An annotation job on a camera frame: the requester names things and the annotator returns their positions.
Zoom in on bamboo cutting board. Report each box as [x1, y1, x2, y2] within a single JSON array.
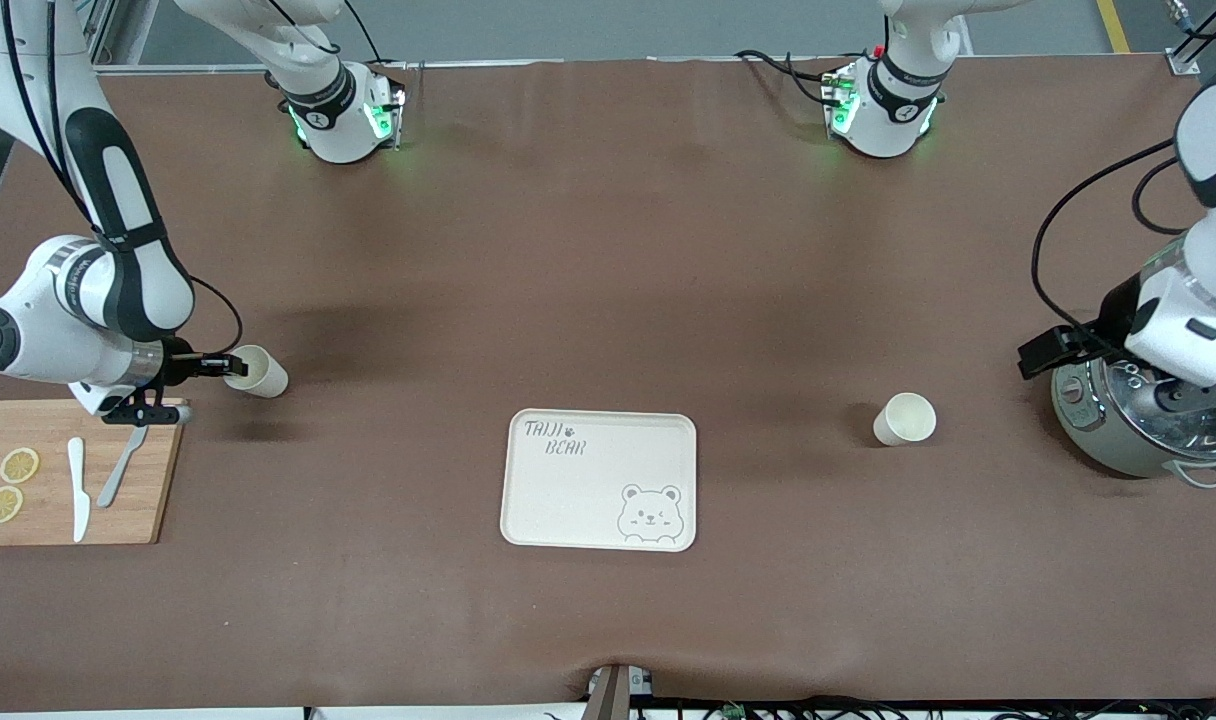
[[0, 398, 189, 547]]

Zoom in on white plastic knife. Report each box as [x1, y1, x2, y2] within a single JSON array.
[[66, 437, 91, 544]]

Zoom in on glass pot lid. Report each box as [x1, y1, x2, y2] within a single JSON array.
[[1098, 360, 1216, 453]]

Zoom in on white IKEA cup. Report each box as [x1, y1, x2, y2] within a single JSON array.
[[873, 392, 937, 448], [223, 344, 290, 400]]

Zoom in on black base cable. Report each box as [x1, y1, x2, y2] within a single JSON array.
[[735, 48, 844, 107], [342, 0, 411, 71]]

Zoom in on black right base cable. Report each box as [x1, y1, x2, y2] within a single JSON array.
[[342, 0, 411, 71]]

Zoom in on cream bear print tray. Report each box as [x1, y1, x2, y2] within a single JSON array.
[[499, 408, 698, 553]]

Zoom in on aluminium frame strut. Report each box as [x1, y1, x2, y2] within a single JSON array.
[[1168, 0, 1216, 77], [83, 0, 161, 67]]

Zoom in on grey electric cooking pot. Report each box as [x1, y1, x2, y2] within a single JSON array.
[[1051, 355, 1216, 489]]

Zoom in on grey plastic knife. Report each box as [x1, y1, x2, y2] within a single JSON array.
[[96, 425, 150, 509]]

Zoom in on black left base cable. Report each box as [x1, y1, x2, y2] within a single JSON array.
[[735, 48, 844, 107]]

